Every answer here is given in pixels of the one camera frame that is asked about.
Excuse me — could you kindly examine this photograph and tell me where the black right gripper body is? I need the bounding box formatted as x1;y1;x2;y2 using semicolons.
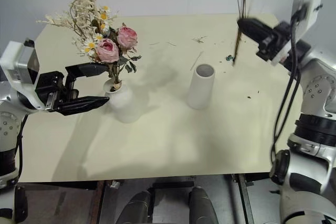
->
256;21;292;62

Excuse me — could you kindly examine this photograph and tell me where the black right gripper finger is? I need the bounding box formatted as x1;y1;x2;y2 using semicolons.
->
243;17;275;34
237;19;271;45

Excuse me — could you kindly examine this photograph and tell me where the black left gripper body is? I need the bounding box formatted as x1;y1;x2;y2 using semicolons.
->
35;71;80;112

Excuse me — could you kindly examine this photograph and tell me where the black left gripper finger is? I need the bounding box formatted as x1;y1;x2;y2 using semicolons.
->
49;95;110;116
65;62;110;91

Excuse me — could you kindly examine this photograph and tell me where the dark dried stem bouquet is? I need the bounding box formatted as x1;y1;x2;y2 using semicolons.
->
229;0;257;67

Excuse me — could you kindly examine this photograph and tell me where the pink rose dried bouquet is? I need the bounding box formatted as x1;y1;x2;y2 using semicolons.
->
36;0;142;91

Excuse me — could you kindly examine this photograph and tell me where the white round-bellied vase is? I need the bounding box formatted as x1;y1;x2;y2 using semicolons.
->
103;78;144;124

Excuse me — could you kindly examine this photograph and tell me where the pale loose twig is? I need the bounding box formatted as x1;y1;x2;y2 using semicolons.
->
190;50;203;71

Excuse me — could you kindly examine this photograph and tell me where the white cylindrical vase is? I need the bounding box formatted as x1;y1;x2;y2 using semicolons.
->
187;63;216;110

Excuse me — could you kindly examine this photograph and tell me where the rusty metal table leg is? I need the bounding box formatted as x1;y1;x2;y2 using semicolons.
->
88;180;106;224

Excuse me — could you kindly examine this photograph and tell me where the dark rounded shape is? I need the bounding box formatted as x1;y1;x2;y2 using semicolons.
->
119;189;154;224
188;186;219;224

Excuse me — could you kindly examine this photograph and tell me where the black metal table bar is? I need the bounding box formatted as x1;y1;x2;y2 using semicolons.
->
232;173;255;224

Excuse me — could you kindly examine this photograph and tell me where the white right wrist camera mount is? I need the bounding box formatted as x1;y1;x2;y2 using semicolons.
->
270;0;324;67

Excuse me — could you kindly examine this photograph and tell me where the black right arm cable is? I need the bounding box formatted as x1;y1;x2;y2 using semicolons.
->
269;8;302;167

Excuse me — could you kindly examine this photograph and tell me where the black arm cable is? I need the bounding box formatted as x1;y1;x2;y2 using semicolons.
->
269;8;302;167
14;113;29;180

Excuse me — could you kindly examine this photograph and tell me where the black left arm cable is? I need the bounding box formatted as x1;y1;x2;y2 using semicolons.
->
14;113;29;180

